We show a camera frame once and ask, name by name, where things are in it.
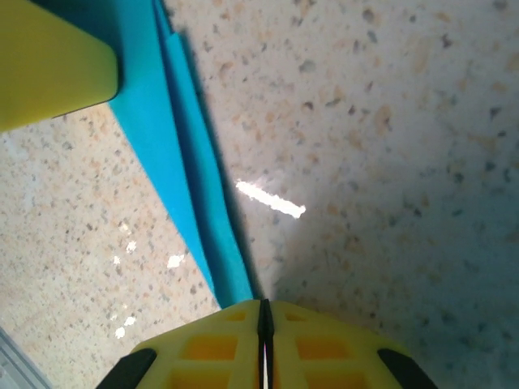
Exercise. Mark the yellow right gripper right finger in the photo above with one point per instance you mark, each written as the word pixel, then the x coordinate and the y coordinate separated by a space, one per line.
pixel 324 356

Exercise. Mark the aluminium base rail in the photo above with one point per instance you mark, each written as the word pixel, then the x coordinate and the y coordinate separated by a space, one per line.
pixel 18 364

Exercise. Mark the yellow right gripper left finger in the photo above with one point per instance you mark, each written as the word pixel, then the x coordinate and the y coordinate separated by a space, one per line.
pixel 211 356

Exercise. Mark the blue paper sheet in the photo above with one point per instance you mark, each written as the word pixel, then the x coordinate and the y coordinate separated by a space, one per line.
pixel 162 142

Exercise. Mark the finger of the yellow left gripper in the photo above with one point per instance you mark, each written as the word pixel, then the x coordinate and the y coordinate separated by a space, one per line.
pixel 48 65

